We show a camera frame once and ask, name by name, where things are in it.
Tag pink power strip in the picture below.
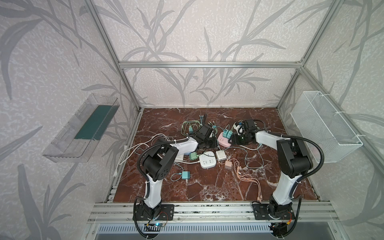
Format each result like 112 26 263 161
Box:
218 132 231 148

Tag teal plugs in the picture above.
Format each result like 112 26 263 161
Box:
223 130 233 139

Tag white power strip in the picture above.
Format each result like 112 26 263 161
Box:
199 151 217 169

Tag white charger adapter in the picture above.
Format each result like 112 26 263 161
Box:
215 150 227 162

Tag pink plug adapter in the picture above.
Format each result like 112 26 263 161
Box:
225 161 233 170

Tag white plug adapter small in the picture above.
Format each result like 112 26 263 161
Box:
175 155 184 162

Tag teal plug adapter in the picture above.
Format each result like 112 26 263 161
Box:
181 171 191 180

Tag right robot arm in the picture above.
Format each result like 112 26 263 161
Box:
230 119 325 220

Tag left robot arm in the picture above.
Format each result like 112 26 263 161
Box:
137 124 217 214

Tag teal charging cable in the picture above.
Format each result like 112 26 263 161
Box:
230 143 266 170

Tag green charging cable bundle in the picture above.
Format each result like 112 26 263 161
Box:
180 113 217 136

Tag white power cord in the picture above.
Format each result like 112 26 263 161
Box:
113 133 201 178

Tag pink charging cable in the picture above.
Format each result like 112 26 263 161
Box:
232 158 263 202

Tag white wire mesh basket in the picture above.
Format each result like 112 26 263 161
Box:
291 91 363 163

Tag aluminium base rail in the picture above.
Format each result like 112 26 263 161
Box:
87 201 340 224

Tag clear plastic wall bin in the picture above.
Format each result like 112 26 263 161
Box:
43 94 120 163

